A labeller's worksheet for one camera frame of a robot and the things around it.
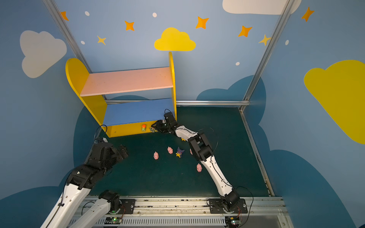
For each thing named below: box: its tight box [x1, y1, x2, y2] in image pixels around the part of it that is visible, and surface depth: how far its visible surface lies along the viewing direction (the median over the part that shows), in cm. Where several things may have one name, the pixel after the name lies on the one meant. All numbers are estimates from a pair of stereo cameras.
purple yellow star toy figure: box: [175, 146, 185, 159], surface depth 93 cm
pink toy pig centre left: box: [167, 146, 174, 155], surface depth 97 cm
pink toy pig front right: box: [196, 162, 203, 173], surface depth 88 cm
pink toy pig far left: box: [153, 151, 160, 161], surface depth 94 cm
